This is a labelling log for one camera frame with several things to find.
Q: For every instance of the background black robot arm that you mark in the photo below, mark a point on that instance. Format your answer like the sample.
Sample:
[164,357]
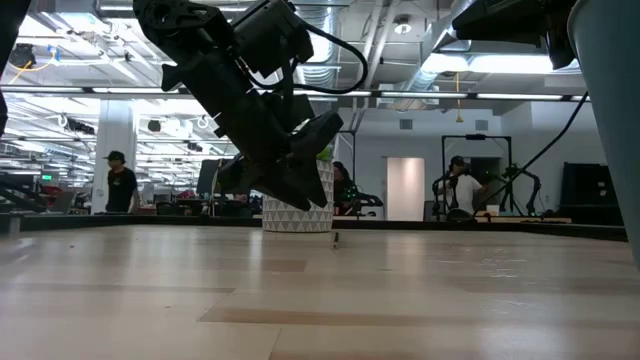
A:
[370,201]
[510,175]

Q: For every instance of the grey wall vent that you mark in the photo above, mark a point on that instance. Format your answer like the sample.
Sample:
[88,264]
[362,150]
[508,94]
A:
[481,125]
[406,124]

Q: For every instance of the teal plastic bin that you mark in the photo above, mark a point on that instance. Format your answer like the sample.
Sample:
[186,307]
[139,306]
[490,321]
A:
[615,125]

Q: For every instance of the background wooden table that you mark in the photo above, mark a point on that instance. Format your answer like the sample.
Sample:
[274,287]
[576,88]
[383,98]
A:
[525,219]

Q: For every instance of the yellow hanging pendant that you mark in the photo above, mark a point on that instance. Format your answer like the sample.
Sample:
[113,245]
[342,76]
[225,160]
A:
[458,119]

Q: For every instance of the white pillar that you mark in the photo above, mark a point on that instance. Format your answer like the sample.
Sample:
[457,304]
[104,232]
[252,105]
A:
[114,130]

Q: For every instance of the background black rig frame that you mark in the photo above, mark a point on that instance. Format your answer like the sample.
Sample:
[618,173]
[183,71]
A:
[475,136]
[350,131]

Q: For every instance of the succulent in patterned white pot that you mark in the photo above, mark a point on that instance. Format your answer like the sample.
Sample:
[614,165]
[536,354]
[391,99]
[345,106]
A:
[300,220]

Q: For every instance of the white door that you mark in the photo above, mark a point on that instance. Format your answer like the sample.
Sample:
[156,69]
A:
[405,190]

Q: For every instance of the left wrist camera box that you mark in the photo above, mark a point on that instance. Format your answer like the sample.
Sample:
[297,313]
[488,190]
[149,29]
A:
[272,35]

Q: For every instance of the silver air duct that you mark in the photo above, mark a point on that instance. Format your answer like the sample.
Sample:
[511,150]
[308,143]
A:
[325,50]

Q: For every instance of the black metal table frame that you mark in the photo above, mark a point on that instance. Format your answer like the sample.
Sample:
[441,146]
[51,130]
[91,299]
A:
[450,226]

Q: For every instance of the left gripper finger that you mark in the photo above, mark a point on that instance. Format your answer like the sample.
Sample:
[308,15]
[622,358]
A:
[312,182]
[265,180]

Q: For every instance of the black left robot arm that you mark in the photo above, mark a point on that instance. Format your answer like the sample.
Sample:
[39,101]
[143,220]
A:
[170,20]

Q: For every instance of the person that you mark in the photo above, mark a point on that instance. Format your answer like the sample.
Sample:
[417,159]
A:
[345,192]
[467,190]
[121,187]

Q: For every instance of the black cabinet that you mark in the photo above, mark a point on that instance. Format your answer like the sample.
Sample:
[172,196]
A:
[590,195]

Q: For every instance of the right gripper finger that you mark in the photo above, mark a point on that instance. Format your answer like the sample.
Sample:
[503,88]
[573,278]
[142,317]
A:
[500,27]

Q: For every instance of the green pencil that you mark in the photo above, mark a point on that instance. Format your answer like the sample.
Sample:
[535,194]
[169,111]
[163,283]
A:
[336,242]

